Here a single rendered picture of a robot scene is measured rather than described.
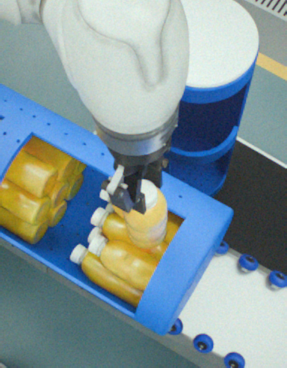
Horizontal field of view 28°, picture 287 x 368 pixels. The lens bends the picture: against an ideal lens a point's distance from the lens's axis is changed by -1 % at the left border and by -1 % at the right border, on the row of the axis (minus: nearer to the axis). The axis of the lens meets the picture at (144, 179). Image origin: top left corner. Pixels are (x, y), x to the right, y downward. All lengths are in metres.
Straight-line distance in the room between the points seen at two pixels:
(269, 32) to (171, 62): 2.29
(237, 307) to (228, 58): 0.58
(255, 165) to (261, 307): 1.02
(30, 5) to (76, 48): 0.11
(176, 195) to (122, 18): 0.68
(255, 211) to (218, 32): 0.93
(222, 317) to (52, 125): 0.56
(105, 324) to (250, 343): 1.02
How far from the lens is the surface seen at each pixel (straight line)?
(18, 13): 0.56
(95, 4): 0.43
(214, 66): 1.39
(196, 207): 1.05
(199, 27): 1.44
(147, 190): 0.82
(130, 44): 0.42
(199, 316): 1.30
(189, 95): 1.39
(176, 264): 1.00
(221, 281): 1.31
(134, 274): 1.11
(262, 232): 2.17
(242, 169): 2.24
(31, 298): 2.30
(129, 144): 0.56
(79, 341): 2.24
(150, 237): 0.92
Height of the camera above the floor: 2.21
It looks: 69 degrees down
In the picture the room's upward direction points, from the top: 6 degrees counter-clockwise
